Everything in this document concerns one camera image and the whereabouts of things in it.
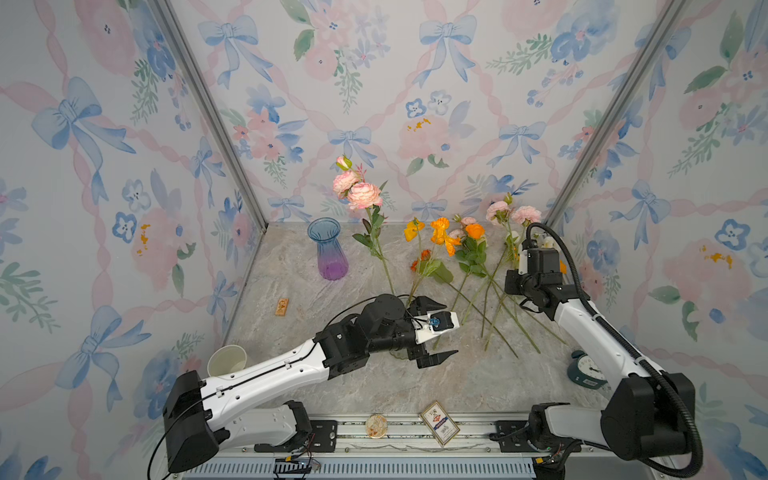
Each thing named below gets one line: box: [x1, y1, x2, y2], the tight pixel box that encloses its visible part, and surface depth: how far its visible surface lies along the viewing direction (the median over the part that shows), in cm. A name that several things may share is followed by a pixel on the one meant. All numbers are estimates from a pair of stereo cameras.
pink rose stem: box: [333, 156, 395, 296], surface depth 65 cm
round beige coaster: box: [365, 414, 388, 439], surface depth 77 cm
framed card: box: [419, 400, 461, 448], surface depth 76 cm
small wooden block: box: [275, 298, 289, 316], surface depth 99 cm
